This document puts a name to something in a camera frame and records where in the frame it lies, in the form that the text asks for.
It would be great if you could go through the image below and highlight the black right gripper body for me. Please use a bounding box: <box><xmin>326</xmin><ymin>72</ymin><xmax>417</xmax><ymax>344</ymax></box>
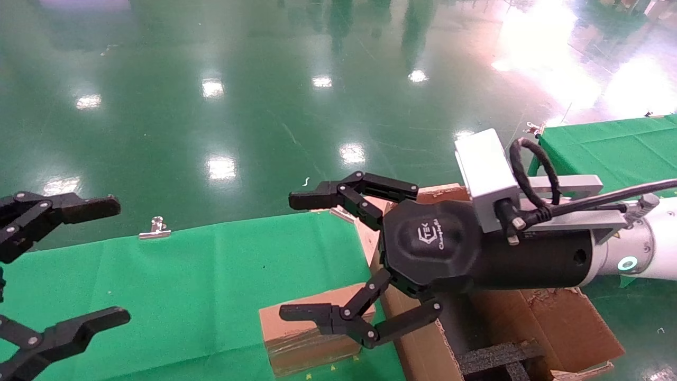
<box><xmin>381</xmin><ymin>199</ymin><xmax>596</xmax><ymax>298</ymax></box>

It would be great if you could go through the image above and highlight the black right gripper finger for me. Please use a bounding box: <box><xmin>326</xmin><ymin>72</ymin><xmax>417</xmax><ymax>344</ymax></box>
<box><xmin>289</xmin><ymin>171</ymin><xmax>419</xmax><ymax>231</ymax></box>
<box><xmin>279</xmin><ymin>268</ymin><xmax>443</xmax><ymax>350</ymax></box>

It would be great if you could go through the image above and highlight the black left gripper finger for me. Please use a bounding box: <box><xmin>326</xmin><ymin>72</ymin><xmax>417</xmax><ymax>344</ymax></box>
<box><xmin>0</xmin><ymin>306</ymin><xmax>131</xmax><ymax>381</ymax></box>
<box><xmin>0</xmin><ymin>192</ymin><xmax>121</xmax><ymax>264</ymax></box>

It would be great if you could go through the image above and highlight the small brown cardboard box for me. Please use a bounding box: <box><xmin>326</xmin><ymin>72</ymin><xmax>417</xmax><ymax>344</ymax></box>
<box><xmin>259</xmin><ymin>282</ymin><xmax>377</xmax><ymax>377</ymax></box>

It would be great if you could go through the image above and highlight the large open cardboard carton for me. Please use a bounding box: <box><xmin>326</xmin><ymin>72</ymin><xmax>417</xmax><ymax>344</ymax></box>
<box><xmin>365</xmin><ymin>183</ymin><xmax>626</xmax><ymax>381</ymax></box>

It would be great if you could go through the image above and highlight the large green table cloth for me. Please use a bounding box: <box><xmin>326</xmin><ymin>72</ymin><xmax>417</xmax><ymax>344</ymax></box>
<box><xmin>0</xmin><ymin>211</ymin><xmax>408</xmax><ymax>381</ymax></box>

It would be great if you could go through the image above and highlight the black foam insert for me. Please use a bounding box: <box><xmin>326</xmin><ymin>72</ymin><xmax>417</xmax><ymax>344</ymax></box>
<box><xmin>456</xmin><ymin>341</ymin><xmax>545</xmax><ymax>381</ymax></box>

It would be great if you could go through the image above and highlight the green cloth with yellow specks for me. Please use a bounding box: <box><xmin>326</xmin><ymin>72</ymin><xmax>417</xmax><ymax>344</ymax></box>
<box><xmin>528</xmin><ymin>114</ymin><xmax>677</xmax><ymax>289</ymax></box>

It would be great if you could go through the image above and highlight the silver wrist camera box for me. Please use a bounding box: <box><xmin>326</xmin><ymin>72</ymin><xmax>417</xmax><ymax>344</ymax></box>
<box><xmin>455</xmin><ymin>128</ymin><xmax>522</xmax><ymax>233</ymax></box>

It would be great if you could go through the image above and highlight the silver camera mount bracket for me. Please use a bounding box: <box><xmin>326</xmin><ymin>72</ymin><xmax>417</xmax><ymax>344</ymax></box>
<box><xmin>518</xmin><ymin>175</ymin><xmax>646</xmax><ymax>244</ymax></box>

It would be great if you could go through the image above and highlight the black camera cable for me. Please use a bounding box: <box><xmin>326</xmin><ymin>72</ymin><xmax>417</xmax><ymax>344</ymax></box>
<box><xmin>495</xmin><ymin>137</ymin><xmax>677</xmax><ymax>247</ymax></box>

